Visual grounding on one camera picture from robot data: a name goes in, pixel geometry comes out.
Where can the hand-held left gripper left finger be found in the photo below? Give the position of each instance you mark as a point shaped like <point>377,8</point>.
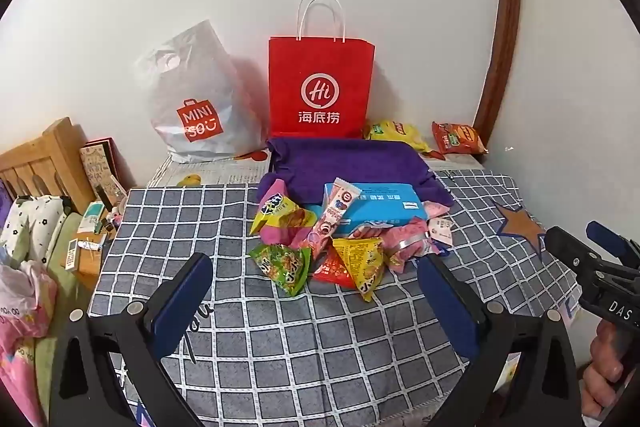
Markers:
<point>182,302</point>

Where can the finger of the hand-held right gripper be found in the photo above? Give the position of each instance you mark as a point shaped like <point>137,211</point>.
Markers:
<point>570,249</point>
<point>607,234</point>

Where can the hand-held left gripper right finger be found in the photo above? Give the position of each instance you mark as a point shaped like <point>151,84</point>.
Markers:
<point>450,307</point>

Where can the pink silver-striped snack packet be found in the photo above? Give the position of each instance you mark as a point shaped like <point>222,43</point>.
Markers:
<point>405,247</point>

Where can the small pink snack packet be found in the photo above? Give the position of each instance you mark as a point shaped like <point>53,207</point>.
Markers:
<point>436,208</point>

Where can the green triangle snack packet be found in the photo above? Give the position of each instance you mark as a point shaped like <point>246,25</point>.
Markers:
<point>282,264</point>

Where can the red and white snack packet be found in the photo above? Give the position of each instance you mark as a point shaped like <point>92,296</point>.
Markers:
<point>330,274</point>

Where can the yellow pink triangle snack packet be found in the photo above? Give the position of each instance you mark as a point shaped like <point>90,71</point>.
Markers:
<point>277,212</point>

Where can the long pink snack packet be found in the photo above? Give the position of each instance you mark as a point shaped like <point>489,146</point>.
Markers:
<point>332,217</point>

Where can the purple towel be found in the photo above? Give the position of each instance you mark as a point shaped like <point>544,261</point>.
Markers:
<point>350,162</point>

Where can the person's right hand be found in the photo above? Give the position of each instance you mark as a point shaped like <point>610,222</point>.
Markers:
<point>600,372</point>

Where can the wooden nightstand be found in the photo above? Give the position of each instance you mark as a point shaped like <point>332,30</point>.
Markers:
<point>90,262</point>

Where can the grey checked tablecloth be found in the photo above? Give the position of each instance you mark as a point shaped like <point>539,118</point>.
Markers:
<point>280,357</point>

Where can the white remote control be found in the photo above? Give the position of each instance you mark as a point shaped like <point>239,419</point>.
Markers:
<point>71,254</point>

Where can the yellow duck toy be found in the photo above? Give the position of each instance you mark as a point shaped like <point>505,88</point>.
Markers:
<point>191,180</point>

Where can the green bedsheet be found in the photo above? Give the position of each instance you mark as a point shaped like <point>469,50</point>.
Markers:
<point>60,287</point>

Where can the blue tissue pack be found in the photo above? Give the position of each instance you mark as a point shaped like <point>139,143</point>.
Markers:
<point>385,202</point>

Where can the green and white box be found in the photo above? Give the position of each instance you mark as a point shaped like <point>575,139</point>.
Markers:
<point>91,216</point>

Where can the white printed cloth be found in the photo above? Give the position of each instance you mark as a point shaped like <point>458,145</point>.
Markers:
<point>220,174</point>

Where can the orange chip bag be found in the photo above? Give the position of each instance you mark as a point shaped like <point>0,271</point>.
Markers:
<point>457,138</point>

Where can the patterned box with red edge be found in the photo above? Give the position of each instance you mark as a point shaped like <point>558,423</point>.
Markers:
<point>97,167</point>

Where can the pink printed bedding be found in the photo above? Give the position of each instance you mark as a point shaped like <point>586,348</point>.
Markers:
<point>20,347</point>

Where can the white flower-print pillow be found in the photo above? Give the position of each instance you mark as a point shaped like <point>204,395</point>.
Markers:
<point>30,222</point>

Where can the yellow chip bag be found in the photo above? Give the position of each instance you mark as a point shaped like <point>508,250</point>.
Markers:
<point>395,132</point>

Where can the wooden headboard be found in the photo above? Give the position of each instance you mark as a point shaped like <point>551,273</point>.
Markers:
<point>55,147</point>

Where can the white plastic shopping bag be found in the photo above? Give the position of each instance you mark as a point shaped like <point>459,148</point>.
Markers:
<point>200,87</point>

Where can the red paper bag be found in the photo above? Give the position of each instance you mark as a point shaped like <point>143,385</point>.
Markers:
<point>320,62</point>

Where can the brown wooden door frame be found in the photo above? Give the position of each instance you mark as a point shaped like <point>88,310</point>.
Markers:
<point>505,32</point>

